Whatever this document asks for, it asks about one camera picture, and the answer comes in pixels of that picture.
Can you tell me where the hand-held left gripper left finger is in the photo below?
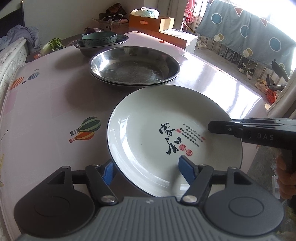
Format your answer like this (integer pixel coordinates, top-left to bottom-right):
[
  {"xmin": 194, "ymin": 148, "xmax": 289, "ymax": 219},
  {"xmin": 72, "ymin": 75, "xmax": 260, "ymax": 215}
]
[{"xmin": 47, "ymin": 160, "xmax": 119, "ymax": 206}]

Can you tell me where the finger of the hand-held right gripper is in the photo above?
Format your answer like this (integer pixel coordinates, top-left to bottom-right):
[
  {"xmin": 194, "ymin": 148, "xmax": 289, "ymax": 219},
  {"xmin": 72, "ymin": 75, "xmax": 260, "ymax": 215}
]
[{"xmin": 208, "ymin": 120, "xmax": 243, "ymax": 138}]

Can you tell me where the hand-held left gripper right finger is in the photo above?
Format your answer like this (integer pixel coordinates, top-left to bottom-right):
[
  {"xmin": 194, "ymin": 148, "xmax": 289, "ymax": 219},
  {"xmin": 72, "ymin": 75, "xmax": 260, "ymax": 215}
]
[{"xmin": 178, "ymin": 155, "xmax": 252, "ymax": 206}]

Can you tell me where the white calligraphy plate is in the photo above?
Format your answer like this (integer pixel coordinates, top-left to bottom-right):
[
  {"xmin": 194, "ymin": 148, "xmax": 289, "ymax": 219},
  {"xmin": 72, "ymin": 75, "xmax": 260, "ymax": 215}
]
[{"xmin": 107, "ymin": 85, "xmax": 244, "ymax": 198}]

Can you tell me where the teal floral ceramic bowl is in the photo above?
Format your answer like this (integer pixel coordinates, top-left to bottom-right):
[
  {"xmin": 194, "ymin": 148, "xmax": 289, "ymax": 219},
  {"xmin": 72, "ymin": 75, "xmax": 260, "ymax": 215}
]
[{"xmin": 81, "ymin": 32, "xmax": 117, "ymax": 47}]

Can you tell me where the person's right hand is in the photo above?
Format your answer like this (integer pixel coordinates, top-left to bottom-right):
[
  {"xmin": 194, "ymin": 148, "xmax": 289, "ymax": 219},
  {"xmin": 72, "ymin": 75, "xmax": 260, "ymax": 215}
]
[{"xmin": 276, "ymin": 155, "xmax": 296, "ymax": 200}]

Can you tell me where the orange object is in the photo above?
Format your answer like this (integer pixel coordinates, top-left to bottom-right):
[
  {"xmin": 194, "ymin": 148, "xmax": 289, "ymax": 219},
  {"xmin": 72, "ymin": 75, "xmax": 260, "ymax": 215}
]
[{"xmin": 266, "ymin": 89, "xmax": 278, "ymax": 105}]

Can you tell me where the beige shoe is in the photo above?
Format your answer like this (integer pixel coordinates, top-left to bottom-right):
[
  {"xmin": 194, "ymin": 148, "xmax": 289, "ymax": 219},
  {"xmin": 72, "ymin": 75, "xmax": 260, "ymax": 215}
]
[{"xmin": 255, "ymin": 79, "xmax": 269, "ymax": 93}]

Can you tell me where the balloon print tablecloth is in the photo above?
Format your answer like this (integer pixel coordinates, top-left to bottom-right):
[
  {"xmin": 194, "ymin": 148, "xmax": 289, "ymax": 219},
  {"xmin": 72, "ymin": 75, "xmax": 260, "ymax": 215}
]
[{"xmin": 0, "ymin": 31, "xmax": 265, "ymax": 241}]

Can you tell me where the blue patterned hanging blanket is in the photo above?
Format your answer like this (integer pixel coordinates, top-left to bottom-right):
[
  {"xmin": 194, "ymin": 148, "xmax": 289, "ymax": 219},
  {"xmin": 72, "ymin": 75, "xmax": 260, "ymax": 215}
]
[{"xmin": 196, "ymin": 0, "xmax": 296, "ymax": 75}]

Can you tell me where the large brown cardboard box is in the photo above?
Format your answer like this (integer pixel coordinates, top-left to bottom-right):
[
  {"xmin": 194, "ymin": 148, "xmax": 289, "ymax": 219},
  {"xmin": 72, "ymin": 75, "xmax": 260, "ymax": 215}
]
[{"xmin": 159, "ymin": 29, "xmax": 199, "ymax": 54}]

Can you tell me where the red patterned clothing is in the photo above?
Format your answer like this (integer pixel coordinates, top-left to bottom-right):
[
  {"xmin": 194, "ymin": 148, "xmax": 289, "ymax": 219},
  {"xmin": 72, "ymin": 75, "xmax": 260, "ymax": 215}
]
[{"xmin": 183, "ymin": 0, "xmax": 199, "ymax": 32}]

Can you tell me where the orange-brown cardboard box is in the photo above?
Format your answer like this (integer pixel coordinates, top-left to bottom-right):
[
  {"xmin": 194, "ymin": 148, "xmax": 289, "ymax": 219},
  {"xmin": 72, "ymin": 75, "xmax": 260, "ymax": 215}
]
[{"xmin": 128, "ymin": 14, "xmax": 175, "ymax": 32}]

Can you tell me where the white plastic bag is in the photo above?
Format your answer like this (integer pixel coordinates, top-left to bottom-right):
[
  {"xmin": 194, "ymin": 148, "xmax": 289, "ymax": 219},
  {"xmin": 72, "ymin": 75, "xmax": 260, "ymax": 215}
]
[{"xmin": 131, "ymin": 7, "xmax": 160, "ymax": 18}]

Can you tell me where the green lettuce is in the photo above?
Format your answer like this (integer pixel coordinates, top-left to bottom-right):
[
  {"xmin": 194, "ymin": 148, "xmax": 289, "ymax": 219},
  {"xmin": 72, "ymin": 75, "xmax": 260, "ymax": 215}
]
[{"xmin": 41, "ymin": 38, "xmax": 65, "ymax": 56}]

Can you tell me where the open cardboard box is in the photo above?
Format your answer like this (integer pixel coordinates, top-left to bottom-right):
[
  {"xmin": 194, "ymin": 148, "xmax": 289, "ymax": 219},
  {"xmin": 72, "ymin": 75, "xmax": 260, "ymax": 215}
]
[{"xmin": 92, "ymin": 17, "xmax": 130, "ymax": 35}]

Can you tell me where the white quilted mattress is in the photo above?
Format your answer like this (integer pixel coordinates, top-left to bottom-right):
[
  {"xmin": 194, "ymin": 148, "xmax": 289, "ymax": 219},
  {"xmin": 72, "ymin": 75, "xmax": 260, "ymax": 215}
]
[{"xmin": 0, "ymin": 38, "xmax": 28, "ymax": 86}]

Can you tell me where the dark cloth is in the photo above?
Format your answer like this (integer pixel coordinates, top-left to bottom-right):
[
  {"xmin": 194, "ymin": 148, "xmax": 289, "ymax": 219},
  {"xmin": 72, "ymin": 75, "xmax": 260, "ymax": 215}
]
[{"xmin": 106, "ymin": 3, "xmax": 126, "ymax": 20}]

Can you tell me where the grey clothing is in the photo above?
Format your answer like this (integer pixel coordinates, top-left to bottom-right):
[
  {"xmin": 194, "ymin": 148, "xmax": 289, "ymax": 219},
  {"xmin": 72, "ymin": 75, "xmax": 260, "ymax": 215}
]
[{"xmin": 0, "ymin": 25, "xmax": 41, "ymax": 50}]

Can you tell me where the black headboard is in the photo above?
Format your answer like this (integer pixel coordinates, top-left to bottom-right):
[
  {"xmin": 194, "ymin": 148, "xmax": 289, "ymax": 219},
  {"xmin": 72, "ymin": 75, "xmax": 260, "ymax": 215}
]
[{"xmin": 0, "ymin": 2, "xmax": 25, "ymax": 37}]

